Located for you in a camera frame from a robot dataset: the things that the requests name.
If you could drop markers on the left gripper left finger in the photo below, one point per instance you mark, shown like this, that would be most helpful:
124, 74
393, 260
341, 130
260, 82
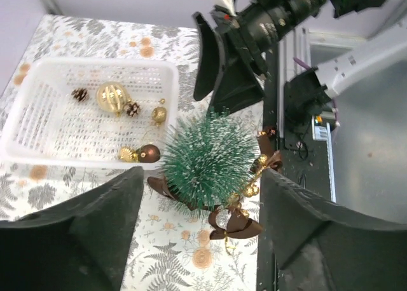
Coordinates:
80, 244

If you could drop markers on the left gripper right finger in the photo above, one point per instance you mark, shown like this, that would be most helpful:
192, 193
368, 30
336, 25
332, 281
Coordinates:
319, 245

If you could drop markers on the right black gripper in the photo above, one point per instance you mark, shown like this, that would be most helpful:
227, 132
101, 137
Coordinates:
230, 55

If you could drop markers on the brown bauble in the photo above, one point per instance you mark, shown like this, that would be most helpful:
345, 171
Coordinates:
271, 131
149, 153

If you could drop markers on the small green christmas tree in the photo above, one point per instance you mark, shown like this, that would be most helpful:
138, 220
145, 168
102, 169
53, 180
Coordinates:
207, 158

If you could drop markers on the white plastic basket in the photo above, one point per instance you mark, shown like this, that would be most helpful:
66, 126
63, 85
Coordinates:
47, 126

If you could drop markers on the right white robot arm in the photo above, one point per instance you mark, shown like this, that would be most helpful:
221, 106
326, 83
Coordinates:
309, 91

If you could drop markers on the small gold bauble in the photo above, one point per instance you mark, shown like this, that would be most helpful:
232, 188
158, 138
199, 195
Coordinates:
159, 114

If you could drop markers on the floral patterned table mat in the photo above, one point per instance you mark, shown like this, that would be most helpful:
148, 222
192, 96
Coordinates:
170, 250

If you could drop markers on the gold ridged ornament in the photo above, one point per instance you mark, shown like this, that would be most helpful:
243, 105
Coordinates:
128, 155

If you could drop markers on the pine cone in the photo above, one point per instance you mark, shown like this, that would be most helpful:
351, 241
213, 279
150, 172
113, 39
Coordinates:
132, 109
80, 94

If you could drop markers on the large gold striped bauble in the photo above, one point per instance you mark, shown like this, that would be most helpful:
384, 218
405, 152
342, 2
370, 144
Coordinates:
112, 97

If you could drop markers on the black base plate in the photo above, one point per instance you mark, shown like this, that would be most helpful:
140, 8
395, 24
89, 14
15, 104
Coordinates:
314, 172

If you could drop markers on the white slotted cable duct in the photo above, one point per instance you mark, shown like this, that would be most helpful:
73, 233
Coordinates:
322, 133

